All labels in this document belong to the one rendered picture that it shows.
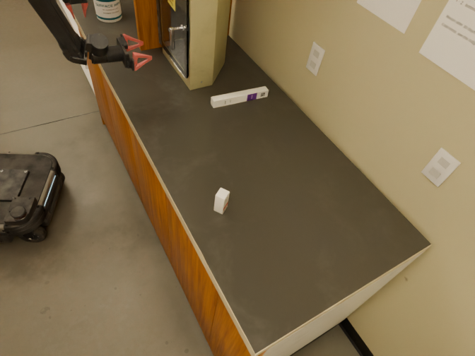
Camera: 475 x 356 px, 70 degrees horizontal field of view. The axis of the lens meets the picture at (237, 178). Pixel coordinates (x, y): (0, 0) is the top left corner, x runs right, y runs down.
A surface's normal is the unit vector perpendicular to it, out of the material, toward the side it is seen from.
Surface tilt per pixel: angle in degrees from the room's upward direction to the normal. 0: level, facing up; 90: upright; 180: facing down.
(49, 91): 0
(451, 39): 90
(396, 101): 90
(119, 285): 0
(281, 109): 0
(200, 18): 90
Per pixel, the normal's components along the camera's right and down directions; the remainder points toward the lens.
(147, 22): 0.49, 0.71
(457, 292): -0.86, 0.32
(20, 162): 0.11, -0.63
